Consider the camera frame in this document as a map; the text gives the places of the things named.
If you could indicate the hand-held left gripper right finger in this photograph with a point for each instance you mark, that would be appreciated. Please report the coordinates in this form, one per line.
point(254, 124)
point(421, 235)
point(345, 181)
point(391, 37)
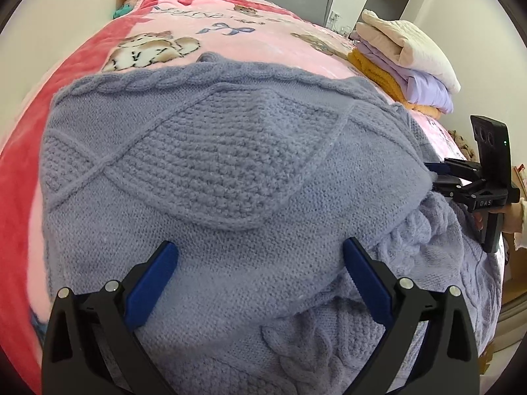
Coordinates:
point(366, 284)

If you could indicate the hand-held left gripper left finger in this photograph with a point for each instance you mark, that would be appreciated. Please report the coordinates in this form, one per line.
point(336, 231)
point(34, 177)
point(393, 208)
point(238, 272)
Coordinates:
point(152, 288)

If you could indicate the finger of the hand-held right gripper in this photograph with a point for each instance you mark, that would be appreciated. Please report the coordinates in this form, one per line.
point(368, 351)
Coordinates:
point(451, 189)
point(453, 169)

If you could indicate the purple knit hooded cardigan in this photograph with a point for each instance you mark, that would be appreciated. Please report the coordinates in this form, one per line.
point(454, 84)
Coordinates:
point(230, 181)

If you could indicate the person's right hand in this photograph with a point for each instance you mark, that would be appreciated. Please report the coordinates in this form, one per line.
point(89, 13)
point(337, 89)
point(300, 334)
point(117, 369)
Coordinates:
point(478, 222)

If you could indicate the lilac folded garment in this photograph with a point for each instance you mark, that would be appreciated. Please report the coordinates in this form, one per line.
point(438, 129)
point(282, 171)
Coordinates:
point(428, 90)

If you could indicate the yellow folded garment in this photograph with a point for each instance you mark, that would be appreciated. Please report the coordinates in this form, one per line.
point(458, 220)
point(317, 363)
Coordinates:
point(378, 78)

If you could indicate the white quilted folded garment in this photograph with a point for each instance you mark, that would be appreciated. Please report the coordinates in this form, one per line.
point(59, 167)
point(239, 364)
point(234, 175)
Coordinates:
point(411, 49)

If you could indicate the pink printed blanket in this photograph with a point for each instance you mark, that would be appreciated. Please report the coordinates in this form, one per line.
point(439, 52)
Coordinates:
point(74, 61)

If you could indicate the teal plush toy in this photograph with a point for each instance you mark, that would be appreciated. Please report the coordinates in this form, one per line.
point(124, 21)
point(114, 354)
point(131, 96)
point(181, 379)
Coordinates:
point(122, 10)

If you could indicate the white wall socket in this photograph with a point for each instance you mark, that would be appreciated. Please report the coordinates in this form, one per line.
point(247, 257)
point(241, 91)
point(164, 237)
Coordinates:
point(336, 17)

